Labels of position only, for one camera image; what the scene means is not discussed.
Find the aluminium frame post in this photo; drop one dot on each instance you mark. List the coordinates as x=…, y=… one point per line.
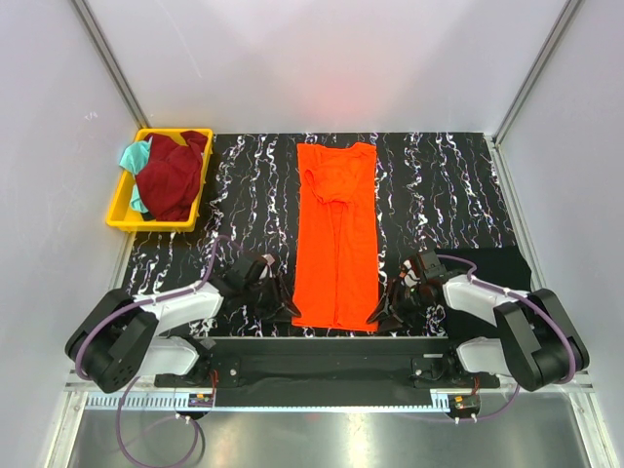
x=549, y=47
x=90, y=24

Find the aluminium frame post left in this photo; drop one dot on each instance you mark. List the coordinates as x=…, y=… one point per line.
x=90, y=24

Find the teal t shirt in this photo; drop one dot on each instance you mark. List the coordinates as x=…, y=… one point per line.
x=134, y=159

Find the yellow plastic bin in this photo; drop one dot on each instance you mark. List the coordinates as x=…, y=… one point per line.
x=121, y=216

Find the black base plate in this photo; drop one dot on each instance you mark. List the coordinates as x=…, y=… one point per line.
x=336, y=368

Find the aluminium frame post right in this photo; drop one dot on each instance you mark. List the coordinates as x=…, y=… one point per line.
x=549, y=47

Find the dark red t shirt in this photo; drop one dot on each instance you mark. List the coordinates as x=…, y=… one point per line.
x=170, y=181

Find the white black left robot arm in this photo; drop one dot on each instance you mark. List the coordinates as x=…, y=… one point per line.
x=127, y=336

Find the black folded t shirt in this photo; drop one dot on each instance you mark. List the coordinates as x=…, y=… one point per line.
x=505, y=266

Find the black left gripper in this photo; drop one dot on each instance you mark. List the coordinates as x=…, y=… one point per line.
x=268, y=293

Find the slotted cable duct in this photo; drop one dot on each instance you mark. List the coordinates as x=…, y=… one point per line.
x=229, y=401

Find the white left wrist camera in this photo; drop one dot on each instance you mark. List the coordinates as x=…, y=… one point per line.
x=267, y=271

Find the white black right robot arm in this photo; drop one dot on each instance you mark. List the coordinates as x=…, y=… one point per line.
x=524, y=335

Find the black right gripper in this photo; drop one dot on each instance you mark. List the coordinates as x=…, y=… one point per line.
x=399, y=297

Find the orange t shirt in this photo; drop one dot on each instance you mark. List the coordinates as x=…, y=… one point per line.
x=336, y=269

